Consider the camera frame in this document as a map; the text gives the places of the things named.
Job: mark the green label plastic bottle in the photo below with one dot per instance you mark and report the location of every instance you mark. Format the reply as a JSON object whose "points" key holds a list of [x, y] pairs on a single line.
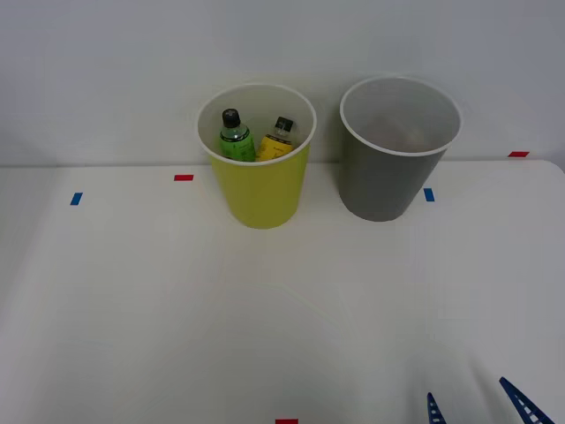
{"points": [[236, 141]]}

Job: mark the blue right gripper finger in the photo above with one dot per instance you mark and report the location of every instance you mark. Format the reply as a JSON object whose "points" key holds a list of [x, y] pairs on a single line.
{"points": [[525, 404], [434, 411]]}

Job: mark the grey plastic waste bin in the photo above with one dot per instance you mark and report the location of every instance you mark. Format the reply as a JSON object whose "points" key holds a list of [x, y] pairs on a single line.
{"points": [[384, 181]]}

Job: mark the yellow-green plastic waste bin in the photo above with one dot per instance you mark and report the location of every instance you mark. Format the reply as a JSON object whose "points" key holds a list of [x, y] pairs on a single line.
{"points": [[265, 194]]}

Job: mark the yellow label plastic bottle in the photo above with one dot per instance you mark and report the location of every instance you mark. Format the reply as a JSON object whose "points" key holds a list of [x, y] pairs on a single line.
{"points": [[273, 146]]}

